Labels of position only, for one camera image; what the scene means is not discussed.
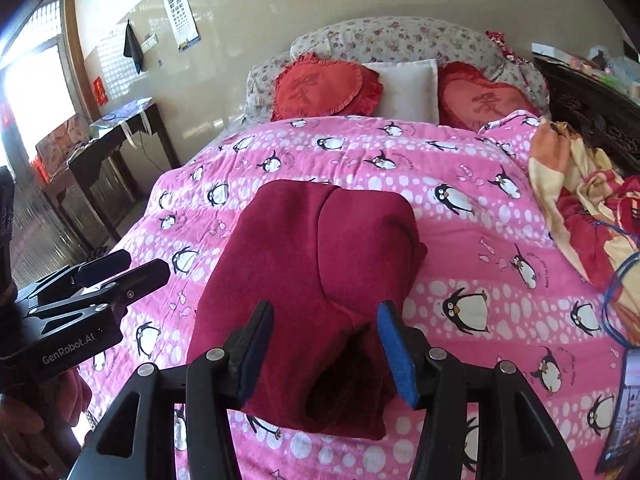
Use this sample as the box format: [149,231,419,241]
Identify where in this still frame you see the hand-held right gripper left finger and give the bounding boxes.
[67,300,275,480]

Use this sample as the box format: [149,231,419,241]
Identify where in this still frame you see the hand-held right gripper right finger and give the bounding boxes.
[376,300,583,480]

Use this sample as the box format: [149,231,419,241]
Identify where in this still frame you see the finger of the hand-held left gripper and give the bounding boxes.
[17,249,132,306]
[25,258,172,333]

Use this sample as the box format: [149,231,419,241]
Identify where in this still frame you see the dark red fleece garment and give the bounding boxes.
[186,179,428,442]

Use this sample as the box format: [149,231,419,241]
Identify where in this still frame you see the person's left hand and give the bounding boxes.
[0,396,47,442]

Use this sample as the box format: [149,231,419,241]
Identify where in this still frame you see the printed cardboard box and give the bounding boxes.
[35,115,91,183]

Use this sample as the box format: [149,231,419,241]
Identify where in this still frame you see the dark wooden table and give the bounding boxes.
[42,102,181,261]

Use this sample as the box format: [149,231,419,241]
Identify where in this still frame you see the pink penguin print blanket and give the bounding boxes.
[75,112,636,480]

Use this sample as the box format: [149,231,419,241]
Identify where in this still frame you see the window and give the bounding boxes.
[0,42,76,171]

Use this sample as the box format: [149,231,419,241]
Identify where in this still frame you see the dark hanging cloth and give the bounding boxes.
[122,20,146,73]

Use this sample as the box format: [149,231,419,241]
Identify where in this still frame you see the orange and red floral quilt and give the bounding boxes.
[529,117,640,346]

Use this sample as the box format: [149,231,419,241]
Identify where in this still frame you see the red heart-shaped ruffled pillow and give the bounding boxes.
[270,52,385,122]
[436,61,541,133]

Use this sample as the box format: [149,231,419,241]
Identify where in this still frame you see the white pillow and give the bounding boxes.
[361,58,441,125]

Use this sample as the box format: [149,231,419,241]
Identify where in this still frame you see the dark carved wooden headboard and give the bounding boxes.
[532,55,640,181]

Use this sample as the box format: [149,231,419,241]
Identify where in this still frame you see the floral pillow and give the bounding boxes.
[245,16,551,121]

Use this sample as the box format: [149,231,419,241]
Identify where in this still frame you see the red ruffled cushion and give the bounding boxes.
[487,30,531,61]

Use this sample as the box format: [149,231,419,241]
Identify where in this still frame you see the white flat box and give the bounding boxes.
[531,42,576,61]

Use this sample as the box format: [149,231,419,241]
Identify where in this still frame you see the clear plastic bag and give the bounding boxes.
[585,45,640,88]

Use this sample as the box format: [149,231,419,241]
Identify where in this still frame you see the shiny bag with white handles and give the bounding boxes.
[90,97,156,137]

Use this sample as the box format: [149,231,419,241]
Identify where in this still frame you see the blue cable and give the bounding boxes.
[602,220,640,346]

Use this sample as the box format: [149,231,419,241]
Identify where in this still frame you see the eye chart wall poster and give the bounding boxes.
[162,0,202,53]

